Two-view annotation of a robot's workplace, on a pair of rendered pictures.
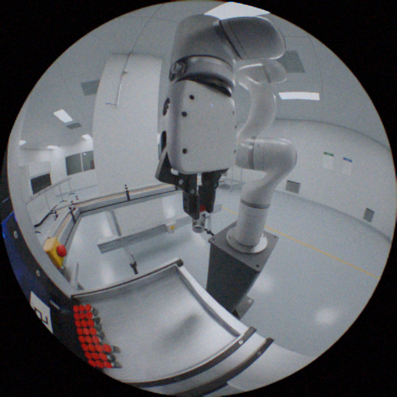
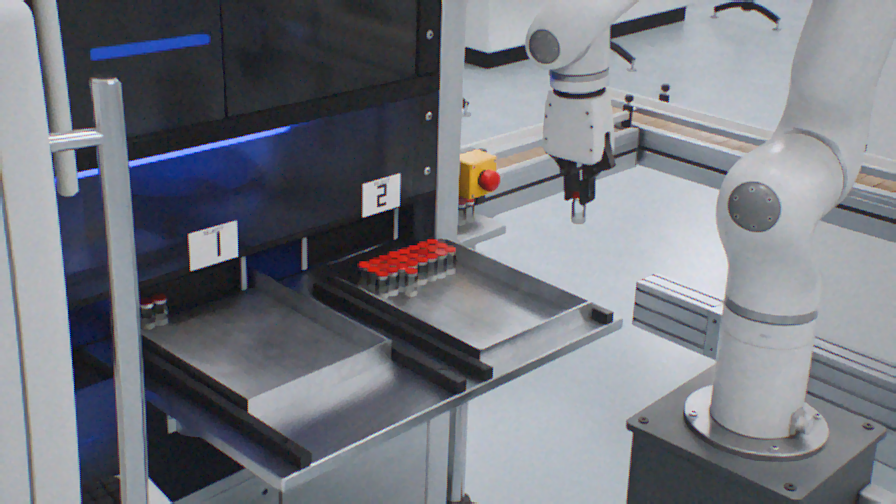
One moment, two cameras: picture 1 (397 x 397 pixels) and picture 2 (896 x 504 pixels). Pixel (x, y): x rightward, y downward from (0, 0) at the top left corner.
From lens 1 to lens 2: 1.81 m
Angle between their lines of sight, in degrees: 75
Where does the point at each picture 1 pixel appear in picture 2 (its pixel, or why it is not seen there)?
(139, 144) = not seen: outside the picture
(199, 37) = not seen: hidden behind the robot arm
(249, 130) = (788, 111)
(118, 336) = (435, 292)
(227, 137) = (578, 136)
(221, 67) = (556, 82)
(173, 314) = (506, 323)
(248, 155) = not seen: hidden behind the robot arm
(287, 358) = (403, 408)
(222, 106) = (572, 109)
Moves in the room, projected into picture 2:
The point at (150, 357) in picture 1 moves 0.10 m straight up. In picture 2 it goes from (423, 314) to (425, 258)
